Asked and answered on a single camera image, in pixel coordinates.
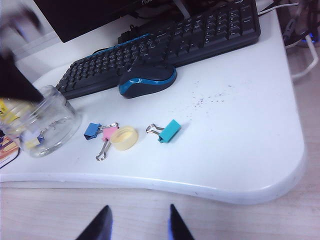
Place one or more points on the white desk riser board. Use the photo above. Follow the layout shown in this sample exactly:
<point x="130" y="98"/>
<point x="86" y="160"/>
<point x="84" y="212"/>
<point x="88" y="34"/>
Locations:
<point x="225" y="125"/>

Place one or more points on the pink binder clip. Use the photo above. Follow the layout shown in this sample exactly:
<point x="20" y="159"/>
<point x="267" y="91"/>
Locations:
<point x="110" y="133"/>

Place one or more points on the pale yellow binder clip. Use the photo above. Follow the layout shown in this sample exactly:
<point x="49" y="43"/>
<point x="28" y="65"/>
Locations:
<point x="32" y="144"/>

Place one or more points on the silver monitor stand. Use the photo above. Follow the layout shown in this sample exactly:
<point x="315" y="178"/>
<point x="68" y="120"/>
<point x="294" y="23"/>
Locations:
<point x="182" y="8"/>

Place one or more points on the purple orange printed card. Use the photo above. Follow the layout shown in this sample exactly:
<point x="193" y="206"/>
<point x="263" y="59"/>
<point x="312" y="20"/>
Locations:
<point x="7" y="152"/>

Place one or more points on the black computer keyboard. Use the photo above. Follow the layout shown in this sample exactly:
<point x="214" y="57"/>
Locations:
<point x="200" y="30"/>

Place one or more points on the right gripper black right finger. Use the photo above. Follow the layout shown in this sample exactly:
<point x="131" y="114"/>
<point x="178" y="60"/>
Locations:
<point x="177" y="230"/>

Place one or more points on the blue binder clip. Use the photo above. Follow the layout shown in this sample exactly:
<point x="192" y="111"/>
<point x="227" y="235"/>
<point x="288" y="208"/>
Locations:
<point x="92" y="131"/>

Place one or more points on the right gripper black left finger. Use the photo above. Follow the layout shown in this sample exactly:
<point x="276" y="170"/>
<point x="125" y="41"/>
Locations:
<point x="100" y="230"/>

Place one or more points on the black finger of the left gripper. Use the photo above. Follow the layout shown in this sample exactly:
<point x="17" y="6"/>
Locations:
<point x="12" y="82"/>

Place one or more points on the black computer monitor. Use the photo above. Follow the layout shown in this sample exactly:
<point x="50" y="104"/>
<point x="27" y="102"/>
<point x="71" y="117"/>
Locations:
<point x="87" y="17"/>

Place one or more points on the black and blue mouse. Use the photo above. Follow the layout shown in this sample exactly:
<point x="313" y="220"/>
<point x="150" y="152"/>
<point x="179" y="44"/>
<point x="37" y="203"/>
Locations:
<point x="147" y="80"/>

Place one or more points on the teal binder clip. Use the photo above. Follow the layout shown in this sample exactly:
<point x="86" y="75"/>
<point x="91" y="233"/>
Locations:
<point x="170" y="131"/>

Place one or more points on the round transparent plastic jar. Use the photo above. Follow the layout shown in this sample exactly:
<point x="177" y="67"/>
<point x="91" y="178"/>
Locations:
<point x="57" y="112"/>

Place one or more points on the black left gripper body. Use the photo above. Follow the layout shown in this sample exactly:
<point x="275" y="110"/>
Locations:
<point x="28" y="23"/>

